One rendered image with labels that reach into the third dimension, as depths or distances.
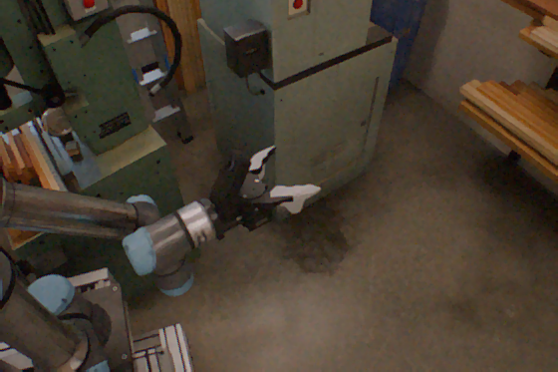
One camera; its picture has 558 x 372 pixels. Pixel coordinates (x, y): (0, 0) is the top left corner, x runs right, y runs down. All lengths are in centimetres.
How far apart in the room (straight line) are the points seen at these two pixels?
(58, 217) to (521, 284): 208
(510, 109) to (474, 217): 66
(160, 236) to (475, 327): 168
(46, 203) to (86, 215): 8
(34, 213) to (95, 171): 78
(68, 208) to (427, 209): 194
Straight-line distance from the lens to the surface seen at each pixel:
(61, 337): 84
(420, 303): 209
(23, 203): 74
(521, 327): 223
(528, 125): 210
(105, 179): 148
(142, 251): 72
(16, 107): 145
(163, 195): 167
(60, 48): 121
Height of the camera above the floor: 184
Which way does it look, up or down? 49 degrees down
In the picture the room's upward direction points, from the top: straight up
